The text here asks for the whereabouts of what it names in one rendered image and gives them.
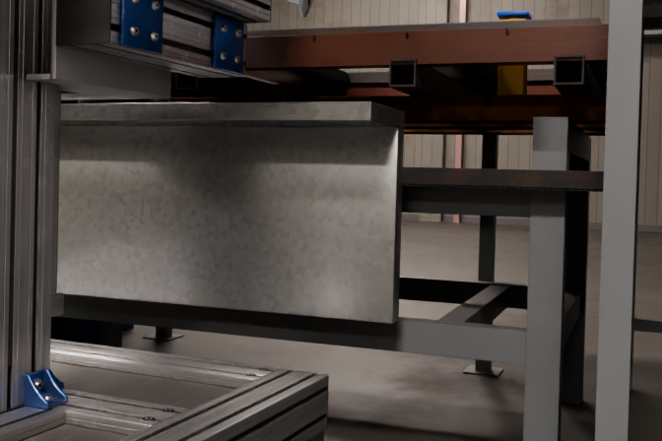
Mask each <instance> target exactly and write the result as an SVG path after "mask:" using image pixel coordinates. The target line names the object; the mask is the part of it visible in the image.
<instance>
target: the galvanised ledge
mask: <svg viewBox="0 0 662 441"><path fill-rule="evenodd" d="M60 125H84V126H280V127H399V128H404V127H405V112H404V111H401V110H398V109H395V108H391V107H388V106H385V105H382V104H379V103H375V102H372V101H312V102H152V103H61V119H60Z"/></svg>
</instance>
